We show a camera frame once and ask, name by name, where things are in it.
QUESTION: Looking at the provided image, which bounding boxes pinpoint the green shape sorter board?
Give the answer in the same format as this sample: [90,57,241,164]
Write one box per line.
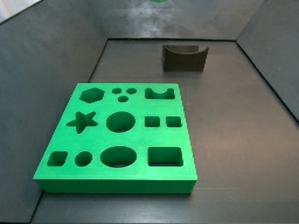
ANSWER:
[33,83,197,193]

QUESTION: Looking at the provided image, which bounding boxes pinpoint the dark grey arch holder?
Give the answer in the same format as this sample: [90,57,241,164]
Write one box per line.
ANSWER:
[162,45,209,72]

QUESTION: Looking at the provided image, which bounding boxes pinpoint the green arch block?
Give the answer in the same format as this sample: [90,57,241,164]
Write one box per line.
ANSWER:
[149,0,168,3]

